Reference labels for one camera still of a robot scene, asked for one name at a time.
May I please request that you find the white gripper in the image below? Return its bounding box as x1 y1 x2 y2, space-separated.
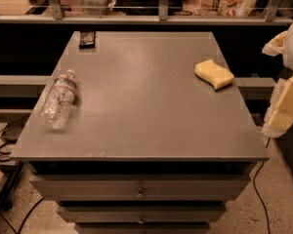
262 23 293 138

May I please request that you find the yellow sponge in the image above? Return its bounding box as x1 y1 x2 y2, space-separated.
194 59 234 91

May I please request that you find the metal railing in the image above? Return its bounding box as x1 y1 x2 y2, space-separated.
0 0 293 25

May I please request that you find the grey drawer cabinet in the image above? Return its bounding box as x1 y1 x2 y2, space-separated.
12 32 268 234

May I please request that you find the black bag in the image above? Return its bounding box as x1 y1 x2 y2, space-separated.
113 0 186 16

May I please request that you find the small dark packet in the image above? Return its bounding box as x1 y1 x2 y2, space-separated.
79 31 96 49

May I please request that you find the clear plastic container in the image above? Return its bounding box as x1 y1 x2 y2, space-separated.
76 0 116 17

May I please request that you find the clear plastic water bottle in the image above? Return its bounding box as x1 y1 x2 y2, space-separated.
39 69 77 131

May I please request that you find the black floor cable right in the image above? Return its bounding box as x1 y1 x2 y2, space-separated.
252 136 272 234

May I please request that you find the black floor cables left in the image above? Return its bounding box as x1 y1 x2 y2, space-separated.
0 114 45 234

